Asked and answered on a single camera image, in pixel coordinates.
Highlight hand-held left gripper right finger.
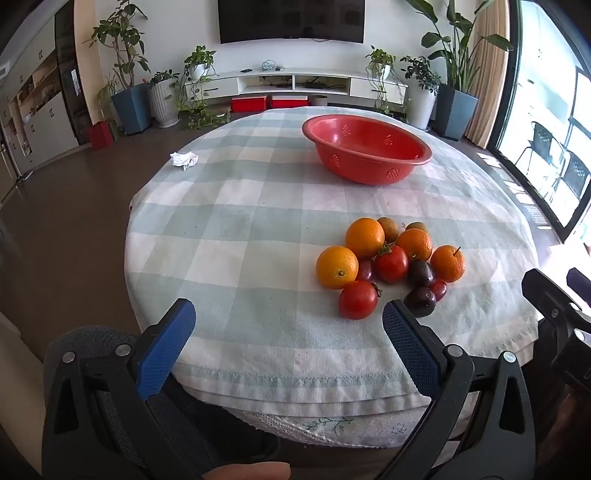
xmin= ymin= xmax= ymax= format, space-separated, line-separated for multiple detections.
xmin=379 ymin=300 xmax=536 ymax=480

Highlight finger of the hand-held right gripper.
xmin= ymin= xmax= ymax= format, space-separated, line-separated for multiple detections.
xmin=522 ymin=269 xmax=583 ymax=333
xmin=567 ymin=268 xmax=591 ymax=301

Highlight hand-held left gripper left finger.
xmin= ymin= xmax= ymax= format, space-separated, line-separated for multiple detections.
xmin=41 ymin=298 xmax=204 ymax=480

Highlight dark purple plum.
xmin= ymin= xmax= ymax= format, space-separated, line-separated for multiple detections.
xmin=407 ymin=260 xmax=435 ymax=288
xmin=403 ymin=287 xmax=437 ymax=318

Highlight red tomato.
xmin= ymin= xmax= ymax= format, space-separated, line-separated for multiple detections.
xmin=338 ymin=281 xmax=382 ymax=320
xmin=374 ymin=244 xmax=409 ymax=284

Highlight orange with stem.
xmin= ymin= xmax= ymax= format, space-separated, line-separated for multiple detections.
xmin=430 ymin=246 xmax=465 ymax=283

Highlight small orange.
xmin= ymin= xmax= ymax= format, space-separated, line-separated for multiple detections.
xmin=396 ymin=228 xmax=433 ymax=262

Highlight yellowish orange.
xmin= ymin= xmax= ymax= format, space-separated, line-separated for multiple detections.
xmin=316 ymin=246 xmax=359 ymax=290

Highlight large orange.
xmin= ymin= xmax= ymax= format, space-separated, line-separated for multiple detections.
xmin=345 ymin=218 xmax=386 ymax=260

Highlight red colander bowl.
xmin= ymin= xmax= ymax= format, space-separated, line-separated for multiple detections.
xmin=302 ymin=115 xmax=434 ymax=186

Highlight person's left hand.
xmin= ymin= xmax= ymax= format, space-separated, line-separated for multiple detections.
xmin=217 ymin=462 xmax=291 ymax=480

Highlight grey office chair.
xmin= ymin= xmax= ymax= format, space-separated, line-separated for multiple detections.
xmin=44 ymin=325 xmax=280 ymax=480

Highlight black outdoor chair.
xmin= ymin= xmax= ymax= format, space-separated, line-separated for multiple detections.
xmin=551 ymin=150 xmax=591 ymax=204
xmin=515 ymin=121 xmax=566 ymax=178

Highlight white embroidered cloth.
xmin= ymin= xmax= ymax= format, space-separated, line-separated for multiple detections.
xmin=231 ymin=401 xmax=465 ymax=450

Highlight checkered tablecloth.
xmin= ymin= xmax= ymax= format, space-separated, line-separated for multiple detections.
xmin=124 ymin=107 xmax=541 ymax=408

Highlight crumpled white tissue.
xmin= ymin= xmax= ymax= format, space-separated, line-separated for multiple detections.
xmin=169 ymin=151 xmax=199 ymax=171

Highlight glass sliding door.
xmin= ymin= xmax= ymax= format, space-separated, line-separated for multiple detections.
xmin=489 ymin=0 xmax=591 ymax=245

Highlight big-leaf plant in blue planter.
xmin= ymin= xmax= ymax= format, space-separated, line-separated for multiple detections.
xmin=406 ymin=0 xmax=514 ymax=141

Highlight small red bin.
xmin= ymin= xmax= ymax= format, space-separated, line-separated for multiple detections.
xmin=88 ymin=120 xmax=115 ymax=149

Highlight plant in tall white pot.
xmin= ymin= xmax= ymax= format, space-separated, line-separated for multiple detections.
xmin=400 ymin=55 xmax=441 ymax=131

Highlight beige curtain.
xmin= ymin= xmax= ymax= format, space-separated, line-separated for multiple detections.
xmin=464 ymin=0 xmax=511 ymax=148

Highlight potted tree in blue planter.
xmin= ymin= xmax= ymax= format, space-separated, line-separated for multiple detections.
xmin=85 ymin=0 xmax=153 ymax=136

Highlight plant in white ribbed pot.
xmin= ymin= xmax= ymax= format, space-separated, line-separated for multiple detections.
xmin=148 ymin=70 xmax=182 ymax=128

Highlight trailing pothos in white pot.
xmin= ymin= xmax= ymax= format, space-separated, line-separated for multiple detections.
xmin=365 ymin=45 xmax=399 ymax=114
xmin=178 ymin=45 xmax=232 ymax=130

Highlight white television cabinet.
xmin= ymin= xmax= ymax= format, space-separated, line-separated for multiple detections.
xmin=185 ymin=68 xmax=409 ymax=106

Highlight black television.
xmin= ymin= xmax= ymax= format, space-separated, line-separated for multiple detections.
xmin=218 ymin=0 xmax=365 ymax=44

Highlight white wall cupboards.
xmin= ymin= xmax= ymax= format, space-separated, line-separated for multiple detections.
xmin=0 ymin=9 xmax=93 ymax=178

